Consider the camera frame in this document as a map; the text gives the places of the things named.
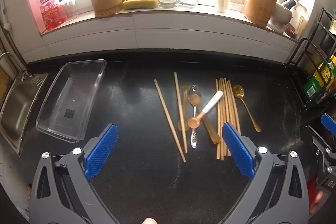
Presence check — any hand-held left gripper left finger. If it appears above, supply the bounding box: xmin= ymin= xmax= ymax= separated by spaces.
xmin=29 ymin=124 xmax=118 ymax=224

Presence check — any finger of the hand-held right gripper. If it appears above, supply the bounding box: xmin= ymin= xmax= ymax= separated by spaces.
xmin=321 ymin=113 xmax=336 ymax=133
xmin=303 ymin=126 xmax=332 ymax=155

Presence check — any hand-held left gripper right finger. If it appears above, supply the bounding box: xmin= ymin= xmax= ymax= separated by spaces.
xmin=222 ymin=122 xmax=310 ymax=224

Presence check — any bundle of wooden chopsticks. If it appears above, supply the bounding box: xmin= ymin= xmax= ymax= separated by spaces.
xmin=215 ymin=78 xmax=242 ymax=161

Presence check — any white-handled copper spoon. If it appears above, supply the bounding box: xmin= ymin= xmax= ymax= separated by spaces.
xmin=187 ymin=90 xmax=224 ymax=130

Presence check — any silver metal spoon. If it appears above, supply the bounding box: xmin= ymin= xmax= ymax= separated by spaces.
xmin=188 ymin=84 xmax=202 ymax=149

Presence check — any gold metal spoon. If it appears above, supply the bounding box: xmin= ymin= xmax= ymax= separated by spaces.
xmin=232 ymin=85 xmax=261 ymax=132

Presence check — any clear plastic container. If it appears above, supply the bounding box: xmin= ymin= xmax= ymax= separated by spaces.
xmin=35 ymin=59 xmax=108 ymax=144

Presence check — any single wooden chopstick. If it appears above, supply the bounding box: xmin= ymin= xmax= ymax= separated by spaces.
xmin=154 ymin=79 xmax=187 ymax=163
xmin=174 ymin=72 xmax=188 ymax=153

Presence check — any bamboo holder with utensils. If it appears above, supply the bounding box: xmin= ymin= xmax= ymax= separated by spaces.
xmin=243 ymin=0 xmax=279 ymax=28

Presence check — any person's right hand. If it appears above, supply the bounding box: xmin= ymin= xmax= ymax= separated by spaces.
xmin=309 ymin=189 xmax=324 ymax=214

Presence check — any person's left hand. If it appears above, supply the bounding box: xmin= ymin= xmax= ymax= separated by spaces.
xmin=142 ymin=210 xmax=157 ymax=224

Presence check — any green yellow packet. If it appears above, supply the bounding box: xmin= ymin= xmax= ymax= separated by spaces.
xmin=303 ymin=55 xmax=336 ymax=104

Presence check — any stainless steel sink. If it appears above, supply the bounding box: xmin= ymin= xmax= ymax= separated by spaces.
xmin=0 ymin=73 xmax=49 ymax=156

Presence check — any jar of dried chili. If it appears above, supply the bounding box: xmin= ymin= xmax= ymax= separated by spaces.
xmin=282 ymin=23 xmax=298 ymax=39

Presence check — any beige printed packet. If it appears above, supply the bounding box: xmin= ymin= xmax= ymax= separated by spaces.
xmin=297 ymin=15 xmax=307 ymax=35

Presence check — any white ceramic jar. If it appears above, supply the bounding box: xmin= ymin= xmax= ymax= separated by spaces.
xmin=268 ymin=2 xmax=296 ymax=34

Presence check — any wooden cutting board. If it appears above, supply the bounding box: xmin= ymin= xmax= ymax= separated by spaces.
xmin=0 ymin=70 xmax=8 ymax=109

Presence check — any metal faucet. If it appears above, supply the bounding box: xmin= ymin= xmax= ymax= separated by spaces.
xmin=0 ymin=52 xmax=29 ymax=80

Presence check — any small dark-lidded glass jar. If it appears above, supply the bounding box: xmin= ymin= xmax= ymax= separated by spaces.
xmin=58 ymin=0 xmax=79 ymax=22

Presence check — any yellow sponge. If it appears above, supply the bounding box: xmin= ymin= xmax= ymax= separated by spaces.
xmin=122 ymin=0 xmax=159 ymax=10

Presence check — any black wire rack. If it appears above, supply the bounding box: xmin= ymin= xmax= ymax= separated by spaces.
xmin=286 ymin=6 xmax=336 ymax=109

